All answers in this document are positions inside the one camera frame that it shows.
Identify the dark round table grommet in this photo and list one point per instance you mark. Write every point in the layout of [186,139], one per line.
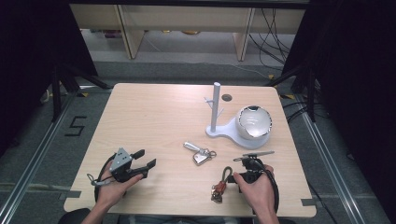
[226,97]

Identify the grey tape strip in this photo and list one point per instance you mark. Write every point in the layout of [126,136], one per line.
[308,202]
[70,194]

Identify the person's right hand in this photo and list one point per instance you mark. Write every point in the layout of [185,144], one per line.
[257,193]

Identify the metal floor rail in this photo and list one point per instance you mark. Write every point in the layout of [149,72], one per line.
[34,155]
[330,161]

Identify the black tape numeral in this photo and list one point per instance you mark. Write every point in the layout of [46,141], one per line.
[75,126]

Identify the person's left hand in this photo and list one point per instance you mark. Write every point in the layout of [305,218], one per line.
[112,191]

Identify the white bowl with dark rim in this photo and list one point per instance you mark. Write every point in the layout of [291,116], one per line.
[253,122]

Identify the beige desk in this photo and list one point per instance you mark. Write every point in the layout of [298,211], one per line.
[186,17]

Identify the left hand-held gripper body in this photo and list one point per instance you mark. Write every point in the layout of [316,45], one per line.
[120,161]

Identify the person's dark clothing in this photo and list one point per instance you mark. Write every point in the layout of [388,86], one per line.
[73,216]

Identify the white key holder stand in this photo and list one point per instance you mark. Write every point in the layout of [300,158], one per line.
[215,109]

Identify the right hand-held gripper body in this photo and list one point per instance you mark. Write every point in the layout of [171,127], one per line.
[252,168]

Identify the black metal stand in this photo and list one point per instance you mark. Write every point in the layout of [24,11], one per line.
[56,93]
[309,93]

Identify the silver keys with heart tag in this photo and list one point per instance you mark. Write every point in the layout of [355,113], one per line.
[199,156]

